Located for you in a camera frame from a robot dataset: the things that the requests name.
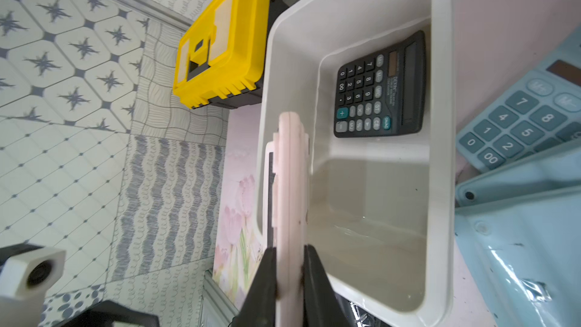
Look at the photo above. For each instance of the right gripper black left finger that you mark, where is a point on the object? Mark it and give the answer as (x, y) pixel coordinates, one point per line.
(258, 310)

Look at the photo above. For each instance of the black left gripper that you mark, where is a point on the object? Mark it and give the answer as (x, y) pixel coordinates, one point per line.
(106, 313)

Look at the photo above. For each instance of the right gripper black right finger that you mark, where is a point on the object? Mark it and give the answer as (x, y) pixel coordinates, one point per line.
(321, 307)

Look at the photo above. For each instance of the pink calculator face up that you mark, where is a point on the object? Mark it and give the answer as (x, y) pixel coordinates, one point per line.
(285, 199)

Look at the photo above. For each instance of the light blue calculator face down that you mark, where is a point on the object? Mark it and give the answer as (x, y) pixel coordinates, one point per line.
(518, 230)

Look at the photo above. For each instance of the black calculator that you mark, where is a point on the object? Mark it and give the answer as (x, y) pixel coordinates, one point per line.
(382, 94)

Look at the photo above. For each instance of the white plastic storage box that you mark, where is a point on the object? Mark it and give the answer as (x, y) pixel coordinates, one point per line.
(381, 208)

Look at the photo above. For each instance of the teal calculator face up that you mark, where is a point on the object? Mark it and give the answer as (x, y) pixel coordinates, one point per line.
(538, 112)

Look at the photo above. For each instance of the yellow and black toolbox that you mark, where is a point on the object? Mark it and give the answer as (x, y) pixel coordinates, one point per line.
(221, 58)

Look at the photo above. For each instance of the floral pink table mat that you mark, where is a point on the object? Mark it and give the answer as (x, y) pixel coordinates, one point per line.
(494, 41)

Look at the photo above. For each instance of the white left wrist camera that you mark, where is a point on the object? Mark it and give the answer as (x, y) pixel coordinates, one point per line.
(28, 271)

